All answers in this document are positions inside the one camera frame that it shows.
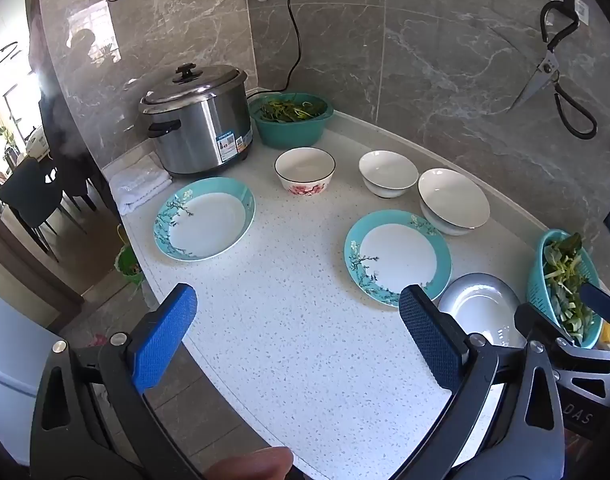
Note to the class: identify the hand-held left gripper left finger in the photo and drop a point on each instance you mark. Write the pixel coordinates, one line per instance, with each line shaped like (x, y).
(165, 335)

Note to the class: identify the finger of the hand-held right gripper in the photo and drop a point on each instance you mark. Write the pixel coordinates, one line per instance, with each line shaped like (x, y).
(532, 320)
(602, 302)

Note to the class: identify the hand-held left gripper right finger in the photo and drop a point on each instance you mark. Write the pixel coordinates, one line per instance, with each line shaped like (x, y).
(430, 340)

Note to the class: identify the grey rimmed plate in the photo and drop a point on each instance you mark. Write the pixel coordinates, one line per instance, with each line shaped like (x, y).
(480, 310)

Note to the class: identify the teal floral plate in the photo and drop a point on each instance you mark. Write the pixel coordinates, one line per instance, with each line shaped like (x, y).
(207, 222)
(397, 255)

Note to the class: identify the white ceramic bowl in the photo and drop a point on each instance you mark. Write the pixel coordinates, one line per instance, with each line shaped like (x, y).
(388, 172)
(454, 197)

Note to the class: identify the person's left hand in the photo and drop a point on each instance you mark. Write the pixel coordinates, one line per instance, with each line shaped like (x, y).
(255, 465)

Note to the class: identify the teal plastic colander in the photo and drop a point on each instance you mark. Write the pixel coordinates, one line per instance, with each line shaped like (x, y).
(540, 285)

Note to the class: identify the leafy green vegetables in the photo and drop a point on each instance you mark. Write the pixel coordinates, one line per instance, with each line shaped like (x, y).
(565, 265)

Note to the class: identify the green plastic bucket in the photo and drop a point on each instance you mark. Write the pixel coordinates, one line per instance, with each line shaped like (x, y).
(130, 265)

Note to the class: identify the white appliance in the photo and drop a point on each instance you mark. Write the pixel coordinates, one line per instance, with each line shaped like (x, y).
(15, 360)

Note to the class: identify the folded white cloth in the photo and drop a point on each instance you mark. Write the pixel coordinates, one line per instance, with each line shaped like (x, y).
(135, 185)

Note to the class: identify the black dining chair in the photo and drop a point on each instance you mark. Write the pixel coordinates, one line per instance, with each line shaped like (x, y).
(77, 180)
(30, 195)

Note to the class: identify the stainless steel rice cooker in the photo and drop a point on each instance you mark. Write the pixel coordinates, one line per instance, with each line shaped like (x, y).
(200, 130)

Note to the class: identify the pink floral bowl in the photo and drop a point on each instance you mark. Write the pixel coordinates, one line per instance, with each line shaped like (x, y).
(305, 167)

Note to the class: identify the teal plastic basin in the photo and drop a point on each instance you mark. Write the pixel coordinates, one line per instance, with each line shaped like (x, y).
(290, 132)

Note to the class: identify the green vegetable stems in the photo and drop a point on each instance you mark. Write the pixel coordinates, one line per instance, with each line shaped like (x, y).
(290, 110)

